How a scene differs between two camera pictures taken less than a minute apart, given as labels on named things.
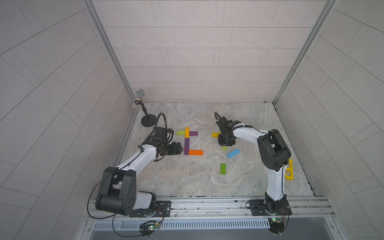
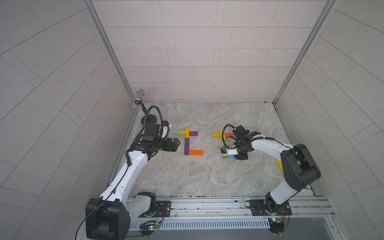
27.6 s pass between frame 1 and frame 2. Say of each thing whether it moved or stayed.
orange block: stayed
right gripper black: moved
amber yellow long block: stayed
